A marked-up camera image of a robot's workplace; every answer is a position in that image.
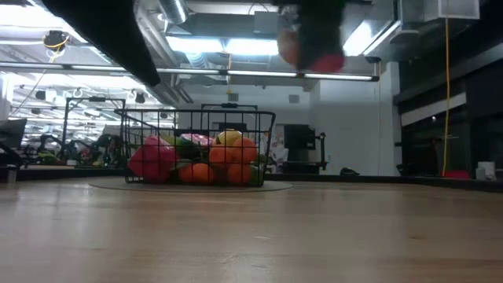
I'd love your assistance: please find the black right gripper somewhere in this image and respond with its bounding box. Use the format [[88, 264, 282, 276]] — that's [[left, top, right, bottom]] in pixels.
[[274, 0, 349, 66]]

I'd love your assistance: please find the red orange mango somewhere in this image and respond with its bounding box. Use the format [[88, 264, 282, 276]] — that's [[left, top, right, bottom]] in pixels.
[[276, 28, 347, 75]]

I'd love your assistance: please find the yellow pear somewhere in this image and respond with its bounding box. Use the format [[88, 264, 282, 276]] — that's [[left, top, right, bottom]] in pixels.
[[215, 129, 244, 147]]

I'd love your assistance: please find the green cucumber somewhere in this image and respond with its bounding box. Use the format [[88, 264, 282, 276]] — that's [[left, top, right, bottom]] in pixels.
[[160, 134, 194, 160]]

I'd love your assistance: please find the tangerine cluster with leaves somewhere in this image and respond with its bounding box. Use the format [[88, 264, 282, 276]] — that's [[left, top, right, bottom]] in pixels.
[[172, 136, 259, 186]]

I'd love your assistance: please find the pink red fruit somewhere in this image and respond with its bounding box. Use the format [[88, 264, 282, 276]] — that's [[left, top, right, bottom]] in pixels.
[[127, 135, 181, 184]]

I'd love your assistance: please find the watermelon slice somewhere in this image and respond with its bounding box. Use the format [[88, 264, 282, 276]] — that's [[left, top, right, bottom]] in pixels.
[[179, 132, 216, 149]]

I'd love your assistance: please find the green pear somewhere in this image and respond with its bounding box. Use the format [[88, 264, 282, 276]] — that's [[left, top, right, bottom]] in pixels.
[[249, 153, 270, 186]]

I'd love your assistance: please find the LED light bar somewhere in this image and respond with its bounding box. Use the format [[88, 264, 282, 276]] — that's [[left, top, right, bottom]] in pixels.
[[0, 61, 381, 83]]

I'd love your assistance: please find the black machine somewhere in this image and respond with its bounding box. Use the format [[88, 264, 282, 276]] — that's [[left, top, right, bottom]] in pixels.
[[282, 123, 328, 175]]

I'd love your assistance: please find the background robot station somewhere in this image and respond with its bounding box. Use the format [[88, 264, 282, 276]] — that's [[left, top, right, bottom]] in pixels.
[[23, 133, 123, 167]]

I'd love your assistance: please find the black monitor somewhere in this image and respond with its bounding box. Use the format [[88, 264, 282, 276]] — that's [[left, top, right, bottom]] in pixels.
[[0, 117, 28, 150]]

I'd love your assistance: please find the grey round mat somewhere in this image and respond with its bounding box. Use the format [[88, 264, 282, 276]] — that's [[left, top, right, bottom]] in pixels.
[[88, 177, 294, 193]]

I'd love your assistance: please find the red object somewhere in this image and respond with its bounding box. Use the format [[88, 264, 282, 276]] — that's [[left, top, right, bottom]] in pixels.
[[443, 169, 471, 180]]

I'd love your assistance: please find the silver air duct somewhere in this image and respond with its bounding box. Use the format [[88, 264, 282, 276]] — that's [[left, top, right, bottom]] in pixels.
[[156, 0, 189, 25]]

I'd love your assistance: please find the black station frame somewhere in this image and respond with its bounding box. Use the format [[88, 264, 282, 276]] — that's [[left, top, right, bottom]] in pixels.
[[62, 97, 127, 158]]

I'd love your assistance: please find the black wire basket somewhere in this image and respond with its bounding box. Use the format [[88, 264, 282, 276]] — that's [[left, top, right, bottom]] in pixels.
[[119, 108, 277, 186]]

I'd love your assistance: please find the black metal table frame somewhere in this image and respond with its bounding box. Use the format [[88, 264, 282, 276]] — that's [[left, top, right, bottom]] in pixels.
[[0, 164, 503, 194]]

